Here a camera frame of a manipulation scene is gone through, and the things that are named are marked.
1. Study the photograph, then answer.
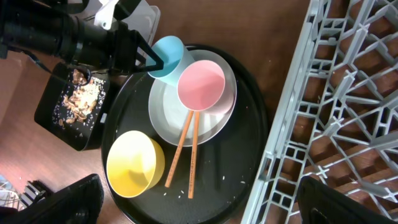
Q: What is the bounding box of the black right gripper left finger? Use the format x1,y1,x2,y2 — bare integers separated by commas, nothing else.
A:
1,174,104,224

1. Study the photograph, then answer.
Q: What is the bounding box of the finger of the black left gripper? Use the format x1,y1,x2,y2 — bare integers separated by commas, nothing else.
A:
133,30,164,72

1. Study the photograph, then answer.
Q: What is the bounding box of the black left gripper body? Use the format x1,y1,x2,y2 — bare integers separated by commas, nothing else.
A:
1,9,139,73

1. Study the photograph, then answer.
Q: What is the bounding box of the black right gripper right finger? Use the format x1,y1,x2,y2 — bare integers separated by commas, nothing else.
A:
297,176,395,224

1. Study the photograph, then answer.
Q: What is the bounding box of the light blue plastic cup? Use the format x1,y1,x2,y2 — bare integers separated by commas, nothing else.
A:
148,35,195,87

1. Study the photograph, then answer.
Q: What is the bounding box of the food scraps pile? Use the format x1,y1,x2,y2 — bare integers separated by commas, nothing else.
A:
52,69,106,129

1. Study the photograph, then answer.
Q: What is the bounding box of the yellow bowl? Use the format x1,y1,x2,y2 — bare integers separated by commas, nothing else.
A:
106,131,165,198

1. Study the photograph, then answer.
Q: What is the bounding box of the pink plastic cup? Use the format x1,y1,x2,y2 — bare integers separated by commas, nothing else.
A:
177,60,234,114

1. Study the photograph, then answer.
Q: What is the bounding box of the clear plastic waste bin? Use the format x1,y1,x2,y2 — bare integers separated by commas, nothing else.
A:
123,0,160,46

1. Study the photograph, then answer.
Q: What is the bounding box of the grey dishwasher rack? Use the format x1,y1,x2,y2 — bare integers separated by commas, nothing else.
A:
242,0,397,223

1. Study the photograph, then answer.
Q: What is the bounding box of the black rectangular tray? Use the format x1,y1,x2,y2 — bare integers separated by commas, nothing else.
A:
34,63,112,151

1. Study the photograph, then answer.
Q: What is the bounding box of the grey round plate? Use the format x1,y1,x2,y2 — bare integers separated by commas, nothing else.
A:
149,50,237,146

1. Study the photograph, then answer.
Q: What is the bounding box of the right wooden chopstick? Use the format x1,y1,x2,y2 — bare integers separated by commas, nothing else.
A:
188,112,200,199

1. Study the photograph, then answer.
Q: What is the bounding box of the wooden chopstick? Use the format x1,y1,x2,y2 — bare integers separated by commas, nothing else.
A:
188,112,200,199
165,111,194,187

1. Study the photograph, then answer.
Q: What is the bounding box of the left wooden chopstick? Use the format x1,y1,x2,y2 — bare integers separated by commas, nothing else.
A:
165,111,194,187

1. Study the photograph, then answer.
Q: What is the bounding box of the round black serving tray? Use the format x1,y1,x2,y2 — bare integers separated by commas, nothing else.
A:
101,50,268,223

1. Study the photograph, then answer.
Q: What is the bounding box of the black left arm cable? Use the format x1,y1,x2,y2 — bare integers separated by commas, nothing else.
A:
18,46,72,85

